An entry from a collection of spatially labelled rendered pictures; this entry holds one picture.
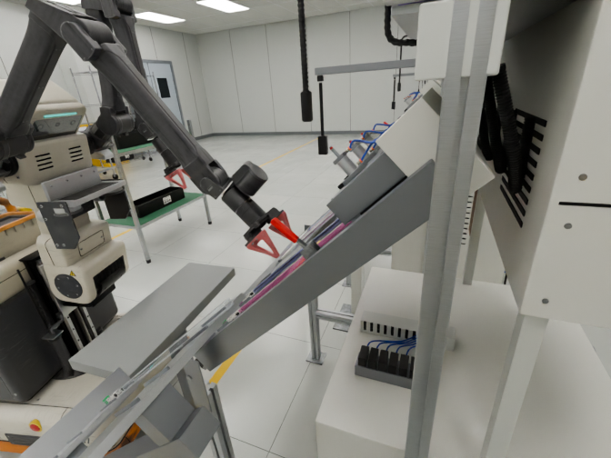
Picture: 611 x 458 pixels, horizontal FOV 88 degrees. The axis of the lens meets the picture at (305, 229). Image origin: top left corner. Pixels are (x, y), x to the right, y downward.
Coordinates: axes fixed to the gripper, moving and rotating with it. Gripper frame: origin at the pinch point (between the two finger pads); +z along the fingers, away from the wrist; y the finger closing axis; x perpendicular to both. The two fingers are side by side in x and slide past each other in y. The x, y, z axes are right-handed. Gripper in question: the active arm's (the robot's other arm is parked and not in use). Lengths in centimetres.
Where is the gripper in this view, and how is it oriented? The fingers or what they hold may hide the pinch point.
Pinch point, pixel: (284, 245)
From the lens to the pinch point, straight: 81.9
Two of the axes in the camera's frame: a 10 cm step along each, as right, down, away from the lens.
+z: 7.1, 7.0, 0.5
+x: -6.1, 5.8, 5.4
